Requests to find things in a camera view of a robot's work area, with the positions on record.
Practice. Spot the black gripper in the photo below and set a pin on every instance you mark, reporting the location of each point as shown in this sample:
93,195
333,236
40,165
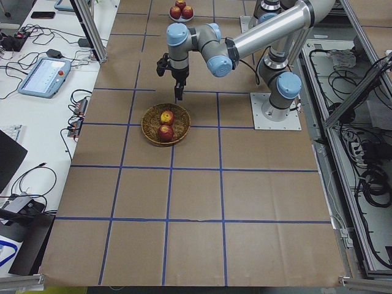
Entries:
179,75

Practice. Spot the red apple with yellow top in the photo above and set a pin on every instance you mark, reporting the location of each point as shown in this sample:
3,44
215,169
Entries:
167,118

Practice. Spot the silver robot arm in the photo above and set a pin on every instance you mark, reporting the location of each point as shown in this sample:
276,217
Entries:
276,34
266,9

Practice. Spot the woven wicker basket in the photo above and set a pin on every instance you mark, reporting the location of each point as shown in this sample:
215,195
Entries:
150,123

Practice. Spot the red apple in basket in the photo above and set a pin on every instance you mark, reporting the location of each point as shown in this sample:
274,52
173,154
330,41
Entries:
165,133

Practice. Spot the light blue plate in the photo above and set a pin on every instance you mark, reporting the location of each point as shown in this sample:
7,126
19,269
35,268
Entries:
181,20

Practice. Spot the red apple plate front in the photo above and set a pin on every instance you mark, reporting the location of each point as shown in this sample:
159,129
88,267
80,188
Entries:
187,12

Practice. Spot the red apple plate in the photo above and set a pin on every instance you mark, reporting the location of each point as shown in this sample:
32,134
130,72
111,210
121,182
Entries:
180,3
187,12
175,12

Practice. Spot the red apple plate back right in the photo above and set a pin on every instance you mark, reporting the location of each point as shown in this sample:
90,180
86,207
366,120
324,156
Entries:
175,12

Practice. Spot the red apple plate back left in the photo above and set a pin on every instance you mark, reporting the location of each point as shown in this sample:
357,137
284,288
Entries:
180,3

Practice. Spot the black power adapter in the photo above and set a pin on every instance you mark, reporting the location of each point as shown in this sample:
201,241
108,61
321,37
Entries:
51,53

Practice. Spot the blue teach pendant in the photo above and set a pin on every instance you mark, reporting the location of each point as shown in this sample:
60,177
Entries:
46,77
63,5

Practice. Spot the black smartphone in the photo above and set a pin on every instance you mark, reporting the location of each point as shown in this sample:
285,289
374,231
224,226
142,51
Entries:
43,15

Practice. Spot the white keyboard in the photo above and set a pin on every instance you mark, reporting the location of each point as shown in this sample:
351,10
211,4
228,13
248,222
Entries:
14,131

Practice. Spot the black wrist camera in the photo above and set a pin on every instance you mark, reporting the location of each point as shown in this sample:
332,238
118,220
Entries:
163,64

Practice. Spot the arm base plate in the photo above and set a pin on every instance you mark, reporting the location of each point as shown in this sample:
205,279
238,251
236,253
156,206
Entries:
248,22
266,117

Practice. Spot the aluminium frame post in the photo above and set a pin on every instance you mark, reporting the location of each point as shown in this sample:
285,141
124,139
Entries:
89,28

